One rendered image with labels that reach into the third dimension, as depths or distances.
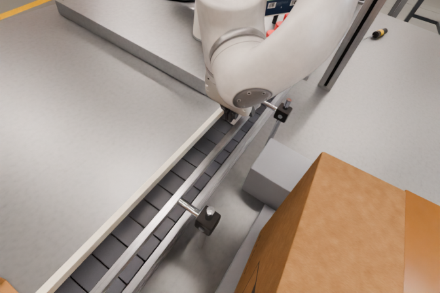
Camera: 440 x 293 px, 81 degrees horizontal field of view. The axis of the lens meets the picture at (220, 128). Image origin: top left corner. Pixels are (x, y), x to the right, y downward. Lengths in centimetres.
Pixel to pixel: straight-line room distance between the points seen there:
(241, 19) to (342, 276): 26
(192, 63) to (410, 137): 69
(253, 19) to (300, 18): 7
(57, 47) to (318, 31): 84
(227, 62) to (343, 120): 62
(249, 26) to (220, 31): 3
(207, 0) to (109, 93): 52
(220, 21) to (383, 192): 25
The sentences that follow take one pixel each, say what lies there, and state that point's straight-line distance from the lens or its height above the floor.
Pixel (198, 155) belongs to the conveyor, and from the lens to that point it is 56.
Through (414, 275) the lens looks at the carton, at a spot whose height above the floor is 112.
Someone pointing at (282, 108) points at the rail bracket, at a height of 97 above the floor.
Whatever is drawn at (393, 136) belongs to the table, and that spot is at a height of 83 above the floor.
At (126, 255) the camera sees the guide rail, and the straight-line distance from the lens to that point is 40.
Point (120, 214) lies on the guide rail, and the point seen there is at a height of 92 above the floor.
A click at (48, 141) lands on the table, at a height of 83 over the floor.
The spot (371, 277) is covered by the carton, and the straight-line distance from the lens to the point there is 28.
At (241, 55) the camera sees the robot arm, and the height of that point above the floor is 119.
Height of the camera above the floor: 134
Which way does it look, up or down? 49 degrees down
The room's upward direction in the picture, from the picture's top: 13 degrees clockwise
